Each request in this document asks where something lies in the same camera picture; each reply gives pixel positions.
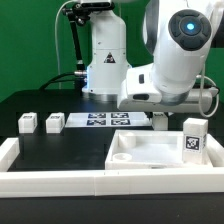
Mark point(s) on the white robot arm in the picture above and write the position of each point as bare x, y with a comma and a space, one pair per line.
178, 34

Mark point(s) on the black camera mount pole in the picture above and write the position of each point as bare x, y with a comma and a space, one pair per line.
75, 20

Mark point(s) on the white square table top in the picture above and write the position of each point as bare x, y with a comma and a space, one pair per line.
142, 149

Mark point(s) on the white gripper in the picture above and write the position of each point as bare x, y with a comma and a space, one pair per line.
138, 94

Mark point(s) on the white U-shaped obstacle fence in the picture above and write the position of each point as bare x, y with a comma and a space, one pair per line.
118, 182

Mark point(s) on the white AprilTag base sheet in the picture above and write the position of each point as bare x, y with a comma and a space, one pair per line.
107, 119

